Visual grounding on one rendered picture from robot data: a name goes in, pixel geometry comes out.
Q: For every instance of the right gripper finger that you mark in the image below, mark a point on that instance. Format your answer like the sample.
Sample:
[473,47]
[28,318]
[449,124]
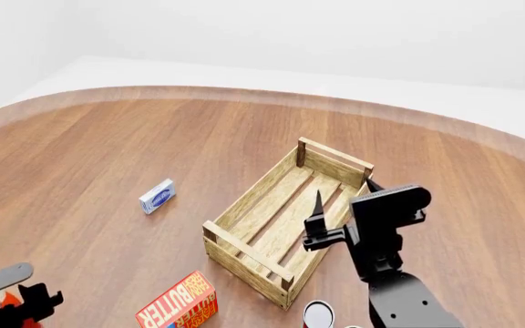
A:
[373,187]
[318,229]

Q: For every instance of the red ketchup bottle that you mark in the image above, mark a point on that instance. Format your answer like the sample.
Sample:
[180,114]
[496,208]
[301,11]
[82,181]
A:
[10,300]

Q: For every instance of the wooden slatted tray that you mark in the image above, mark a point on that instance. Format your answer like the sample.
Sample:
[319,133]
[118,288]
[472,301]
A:
[267,225]

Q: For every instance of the can with white lid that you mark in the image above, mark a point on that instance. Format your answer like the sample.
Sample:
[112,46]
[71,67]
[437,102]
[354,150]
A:
[318,314]

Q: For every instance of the red butter box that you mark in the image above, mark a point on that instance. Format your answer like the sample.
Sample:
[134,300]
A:
[176,304]

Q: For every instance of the small blue white box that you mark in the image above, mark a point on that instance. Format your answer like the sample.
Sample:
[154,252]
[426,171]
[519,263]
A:
[157,196]

